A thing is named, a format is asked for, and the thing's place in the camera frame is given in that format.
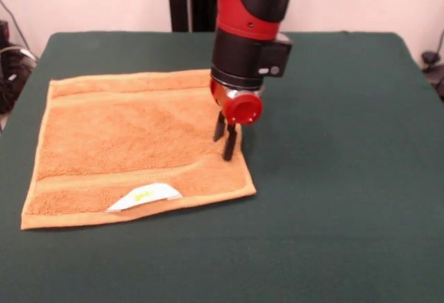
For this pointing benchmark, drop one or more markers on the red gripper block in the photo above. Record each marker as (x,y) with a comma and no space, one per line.
(243,109)

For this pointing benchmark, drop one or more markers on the orange terry towel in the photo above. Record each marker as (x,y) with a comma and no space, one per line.
(121,143)

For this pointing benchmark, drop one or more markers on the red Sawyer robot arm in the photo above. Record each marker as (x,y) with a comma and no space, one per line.
(249,39)

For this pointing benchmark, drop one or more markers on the dark green table cloth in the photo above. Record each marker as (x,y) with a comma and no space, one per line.
(329,178)

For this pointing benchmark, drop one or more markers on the black stand foot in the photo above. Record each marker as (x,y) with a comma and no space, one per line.
(14,81)
(431,70)

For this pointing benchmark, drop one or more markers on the small black box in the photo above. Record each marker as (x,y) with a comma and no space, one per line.
(3,32)

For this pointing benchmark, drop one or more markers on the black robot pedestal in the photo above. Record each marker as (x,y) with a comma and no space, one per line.
(194,8)

